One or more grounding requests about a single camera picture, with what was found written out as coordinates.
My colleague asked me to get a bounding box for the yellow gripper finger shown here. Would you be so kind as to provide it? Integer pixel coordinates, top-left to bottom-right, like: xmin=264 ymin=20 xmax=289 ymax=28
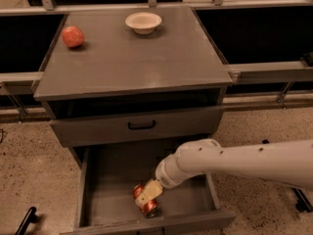
xmin=135 ymin=180 xmax=163 ymax=207

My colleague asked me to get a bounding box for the red coke can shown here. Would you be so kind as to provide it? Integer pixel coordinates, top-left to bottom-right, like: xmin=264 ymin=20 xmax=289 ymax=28
xmin=133 ymin=184 xmax=158 ymax=218

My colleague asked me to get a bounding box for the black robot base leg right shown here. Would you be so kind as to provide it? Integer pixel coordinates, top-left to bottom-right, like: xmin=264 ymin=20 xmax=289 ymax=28
xmin=260 ymin=138 xmax=313 ymax=212

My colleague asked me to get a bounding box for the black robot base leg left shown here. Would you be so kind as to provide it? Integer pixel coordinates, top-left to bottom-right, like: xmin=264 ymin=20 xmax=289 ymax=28
xmin=15 ymin=207 xmax=37 ymax=235

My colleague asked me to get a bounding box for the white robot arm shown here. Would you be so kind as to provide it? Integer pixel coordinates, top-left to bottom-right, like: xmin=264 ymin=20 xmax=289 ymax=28
xmin=135 ymin=139 xmax=313 ymax=207

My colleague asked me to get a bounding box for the open grey middle drawer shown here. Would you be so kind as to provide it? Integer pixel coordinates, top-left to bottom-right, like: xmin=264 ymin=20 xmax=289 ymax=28
xmin=61 ymin=138 xmax=236 ymax=235

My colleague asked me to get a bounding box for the closed grey top drawer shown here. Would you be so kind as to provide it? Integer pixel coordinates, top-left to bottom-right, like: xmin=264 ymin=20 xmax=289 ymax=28
xmin=51 ymin=107 xmax=223 ymax=147

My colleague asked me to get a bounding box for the grey drawer cabinet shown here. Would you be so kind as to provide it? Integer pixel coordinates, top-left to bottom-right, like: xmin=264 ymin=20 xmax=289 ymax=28
xmin=34 ymin=7 xmax=231 ymax=162

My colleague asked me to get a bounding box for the white paper bowl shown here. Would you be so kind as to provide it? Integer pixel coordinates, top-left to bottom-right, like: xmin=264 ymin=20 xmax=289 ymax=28
xmin=125 ymin=13 xmax=162 ymax=35

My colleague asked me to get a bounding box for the red apple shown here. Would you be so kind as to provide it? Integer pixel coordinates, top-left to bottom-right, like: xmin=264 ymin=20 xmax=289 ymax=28
xmin=62 ymin=26 xmax=85 ymax=48

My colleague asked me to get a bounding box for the black drawer handle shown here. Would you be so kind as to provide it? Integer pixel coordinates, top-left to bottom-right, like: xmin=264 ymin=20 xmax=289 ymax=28
xmin=127 ymin=120 xmax=157 ymax=131

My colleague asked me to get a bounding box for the grey metal window rail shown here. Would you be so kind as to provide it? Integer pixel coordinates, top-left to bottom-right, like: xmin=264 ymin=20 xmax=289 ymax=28
xmin=0 ymin=61 xmax=313 ymax=95

